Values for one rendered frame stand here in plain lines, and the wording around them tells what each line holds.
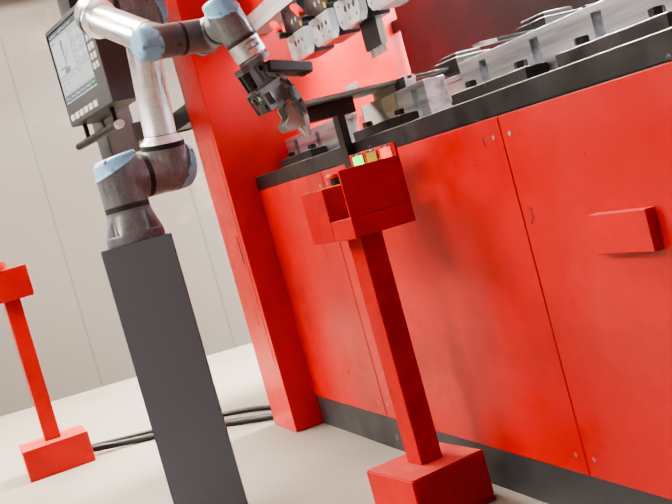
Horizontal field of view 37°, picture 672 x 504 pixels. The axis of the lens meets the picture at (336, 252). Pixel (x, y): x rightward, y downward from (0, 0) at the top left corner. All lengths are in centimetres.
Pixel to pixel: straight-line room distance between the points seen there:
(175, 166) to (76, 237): 333
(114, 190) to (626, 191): 137
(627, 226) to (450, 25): 175
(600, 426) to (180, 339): 110
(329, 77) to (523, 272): 169
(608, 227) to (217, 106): 193
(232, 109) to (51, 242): 274
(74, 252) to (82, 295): 25
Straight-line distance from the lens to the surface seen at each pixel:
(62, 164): 594
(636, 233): 166
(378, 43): 263
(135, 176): 258
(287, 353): 340
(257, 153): 339
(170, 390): 257
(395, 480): 227
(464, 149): 207
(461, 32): 326
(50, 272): 595
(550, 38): 196
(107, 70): 344
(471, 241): 214
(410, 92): 248
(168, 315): 254
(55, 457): 399
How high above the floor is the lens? 79
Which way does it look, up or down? 4 degrees down
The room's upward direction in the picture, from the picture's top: 15 degrees counter-clockwise
